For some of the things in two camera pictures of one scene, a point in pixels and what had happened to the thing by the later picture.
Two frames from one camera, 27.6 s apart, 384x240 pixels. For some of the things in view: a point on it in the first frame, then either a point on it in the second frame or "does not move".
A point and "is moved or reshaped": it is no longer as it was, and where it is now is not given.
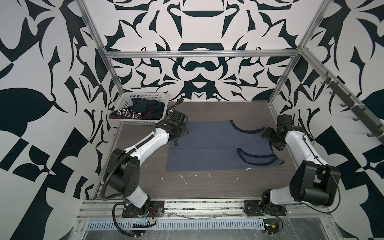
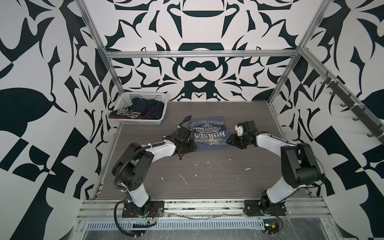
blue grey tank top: (220, 145) is moved or reshaped
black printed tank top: (140, 109) does not move
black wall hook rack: (358, 110) does not move
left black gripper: (185, 130) -> (193, 147)
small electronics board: (271, 226) does not move
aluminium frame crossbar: (201, 54) does not move
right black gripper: (268, 132) -> (233, 141)
